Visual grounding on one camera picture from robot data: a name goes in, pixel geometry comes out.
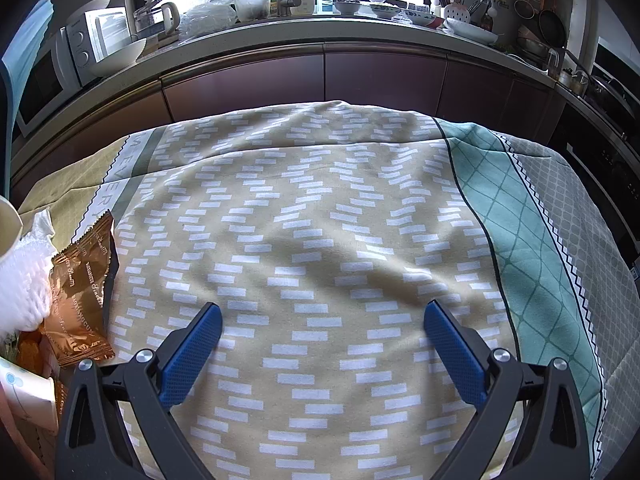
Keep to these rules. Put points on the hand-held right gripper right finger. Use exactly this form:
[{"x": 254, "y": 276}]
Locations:
[{"x": 455, "y": 355}]

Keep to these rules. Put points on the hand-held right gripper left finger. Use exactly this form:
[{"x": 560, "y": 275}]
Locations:
[{"x": 190, "y": 355}]

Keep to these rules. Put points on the brown snack wrapper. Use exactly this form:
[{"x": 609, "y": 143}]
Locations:
[{"x": 80, "y": 290}]

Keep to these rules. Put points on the orange snack wrapper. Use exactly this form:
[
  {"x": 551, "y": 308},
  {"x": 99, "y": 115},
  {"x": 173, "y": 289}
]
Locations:
[{"x": 32, "y": 355}]

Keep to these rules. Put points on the white dotted paper cup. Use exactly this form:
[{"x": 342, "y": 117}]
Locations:
[{"x": 25, "y": 395}]

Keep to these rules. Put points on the white foam fruit net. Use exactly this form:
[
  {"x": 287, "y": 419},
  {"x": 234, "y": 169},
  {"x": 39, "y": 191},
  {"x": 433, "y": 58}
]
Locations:
[{"x": 25, "y": 290}]

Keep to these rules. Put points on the yellow patterned tablecloth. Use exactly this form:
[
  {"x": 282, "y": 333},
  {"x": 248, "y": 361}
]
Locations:
[{"x": 325, "y": 240}]

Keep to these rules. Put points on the white crumpled tissue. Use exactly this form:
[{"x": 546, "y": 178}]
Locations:
[{"x": 40, "y": 227}]

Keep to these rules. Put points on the cream paper cup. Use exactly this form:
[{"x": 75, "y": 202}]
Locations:
[{"x": 9, "y": 232}]

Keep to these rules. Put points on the black built-in oven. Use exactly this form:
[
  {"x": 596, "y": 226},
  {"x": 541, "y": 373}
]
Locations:
[{"x": 600, "y": 160}]

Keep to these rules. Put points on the metal cooking pot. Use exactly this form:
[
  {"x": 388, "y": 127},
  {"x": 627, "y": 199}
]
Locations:
[{"x": 574, "y": 82}]

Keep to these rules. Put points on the brown kitchen cabinet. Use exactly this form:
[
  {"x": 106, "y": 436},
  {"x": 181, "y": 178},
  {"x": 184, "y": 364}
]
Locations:
[{"x": 300, "y": 75}]

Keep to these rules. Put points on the large white bowl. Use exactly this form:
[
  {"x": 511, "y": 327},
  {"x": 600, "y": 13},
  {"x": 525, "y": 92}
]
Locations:
[{"x": 117, "y": 57}]

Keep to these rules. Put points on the white microwave oven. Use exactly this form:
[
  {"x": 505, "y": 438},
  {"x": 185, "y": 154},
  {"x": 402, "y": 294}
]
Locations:
[{"x": 55, "y": 70}]

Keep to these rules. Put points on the white oval plate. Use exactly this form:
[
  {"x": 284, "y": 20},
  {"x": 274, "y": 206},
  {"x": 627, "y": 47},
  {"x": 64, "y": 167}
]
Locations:
[{"x": 472, "y": 31}]

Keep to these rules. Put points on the patterned ceramic bowl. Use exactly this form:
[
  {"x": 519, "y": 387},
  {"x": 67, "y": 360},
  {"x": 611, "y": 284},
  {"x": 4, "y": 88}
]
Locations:
[
  {"x": 384, "y": 7},
  {"x": 425, "y": 17},
  {"x": 348, "y": 6}
]

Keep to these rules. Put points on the black frying pan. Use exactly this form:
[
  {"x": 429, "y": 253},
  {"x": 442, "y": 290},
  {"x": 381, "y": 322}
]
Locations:
[{"x": 552, "y": 27}]

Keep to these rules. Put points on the white utensil holder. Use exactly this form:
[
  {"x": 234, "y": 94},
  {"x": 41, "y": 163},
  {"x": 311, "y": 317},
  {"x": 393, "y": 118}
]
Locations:
[{"x": 456, "y": 12}]

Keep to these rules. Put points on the clear plastic bags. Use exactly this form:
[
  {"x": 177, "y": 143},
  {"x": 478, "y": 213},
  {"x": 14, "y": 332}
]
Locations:
[{"x": 207, "y": 12}]

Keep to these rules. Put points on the metal strainer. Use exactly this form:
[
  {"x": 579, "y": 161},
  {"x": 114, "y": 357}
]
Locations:
[{"x": 526, "y": 10}]

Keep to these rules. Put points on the clear food container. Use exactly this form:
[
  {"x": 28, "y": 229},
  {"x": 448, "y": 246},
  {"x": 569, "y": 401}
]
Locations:
[{"x": 252, "y": 7}]

